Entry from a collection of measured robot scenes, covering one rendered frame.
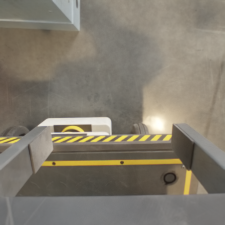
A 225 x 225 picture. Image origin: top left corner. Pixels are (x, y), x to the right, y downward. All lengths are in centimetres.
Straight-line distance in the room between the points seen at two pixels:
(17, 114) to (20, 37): 31
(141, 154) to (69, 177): 18
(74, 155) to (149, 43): 48
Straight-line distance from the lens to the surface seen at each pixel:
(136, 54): 66
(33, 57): 72
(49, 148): 17
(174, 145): 17
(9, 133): 67
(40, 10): 50
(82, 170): 41
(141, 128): 58
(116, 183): 43
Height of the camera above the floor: 65
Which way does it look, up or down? 75 degrees down
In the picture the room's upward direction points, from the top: 179 degrees counter-clockwise
